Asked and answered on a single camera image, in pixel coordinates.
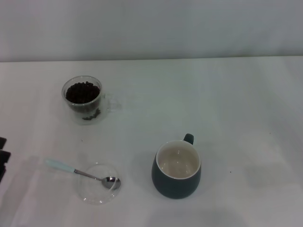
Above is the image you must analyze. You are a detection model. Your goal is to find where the clear glass saucer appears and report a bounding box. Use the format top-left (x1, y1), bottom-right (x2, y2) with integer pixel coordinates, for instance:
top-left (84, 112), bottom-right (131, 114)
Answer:
top-left (75, 162), bottom-right (122, 205)

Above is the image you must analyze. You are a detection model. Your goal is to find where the double-wall glass cup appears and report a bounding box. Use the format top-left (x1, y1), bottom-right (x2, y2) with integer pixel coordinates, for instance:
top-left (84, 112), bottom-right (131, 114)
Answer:
top-left (62, 75), bottom-right (122, 126)

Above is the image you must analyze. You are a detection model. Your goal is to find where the dark green ceramic mug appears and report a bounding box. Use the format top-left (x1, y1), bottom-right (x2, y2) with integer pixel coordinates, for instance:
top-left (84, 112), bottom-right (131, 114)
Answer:
top-left (151, 133), bottom-right (203, 200)

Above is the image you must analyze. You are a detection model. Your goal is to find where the blue-handled metal spoon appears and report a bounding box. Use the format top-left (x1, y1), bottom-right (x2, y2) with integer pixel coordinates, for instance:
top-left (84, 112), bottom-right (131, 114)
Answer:
top-left (45, 158), bottom-right (121, 190)

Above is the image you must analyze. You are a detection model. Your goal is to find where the coffee bean pile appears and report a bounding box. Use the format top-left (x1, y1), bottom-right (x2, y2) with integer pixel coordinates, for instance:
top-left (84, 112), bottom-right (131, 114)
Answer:
top-left (65, 81), bottom-right (102, 121)

